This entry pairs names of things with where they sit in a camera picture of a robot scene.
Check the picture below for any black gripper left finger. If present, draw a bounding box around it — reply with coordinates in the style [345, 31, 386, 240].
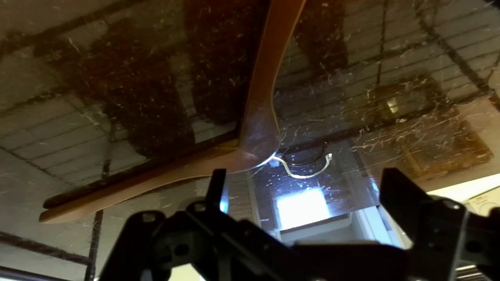
[98, 168, 286, 281]

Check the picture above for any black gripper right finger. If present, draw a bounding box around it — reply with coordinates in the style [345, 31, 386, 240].
[379, 165, 500, 281]

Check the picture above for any black metal shoe rack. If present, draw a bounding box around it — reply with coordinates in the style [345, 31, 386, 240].
[0, 207, 107, 281]

